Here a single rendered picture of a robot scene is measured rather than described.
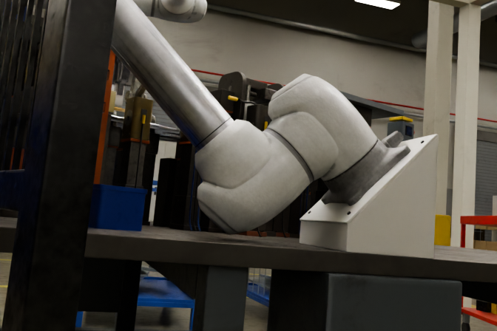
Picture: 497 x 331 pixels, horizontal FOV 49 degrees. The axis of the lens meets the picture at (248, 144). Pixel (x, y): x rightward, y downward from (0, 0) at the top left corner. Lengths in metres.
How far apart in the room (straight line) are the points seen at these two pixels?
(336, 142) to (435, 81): 8.46
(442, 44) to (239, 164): 8.82
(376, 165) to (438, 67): 8.51
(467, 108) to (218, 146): 5.26
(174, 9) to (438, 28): 8.34
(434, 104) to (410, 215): 8.36
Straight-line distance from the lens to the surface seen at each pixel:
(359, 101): 1.79
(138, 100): 1.53
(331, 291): 1.05
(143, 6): 1.77
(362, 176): 1.17
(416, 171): 1.16
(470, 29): 6.49
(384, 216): 1.12
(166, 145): 9.79
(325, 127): 1.14
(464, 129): 6.18
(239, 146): 1.10
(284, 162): 1.11
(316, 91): 1.15
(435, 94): 9.52
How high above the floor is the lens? 0.74
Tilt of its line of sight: 8 degrees up
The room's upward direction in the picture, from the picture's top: 5 degrees clockwise
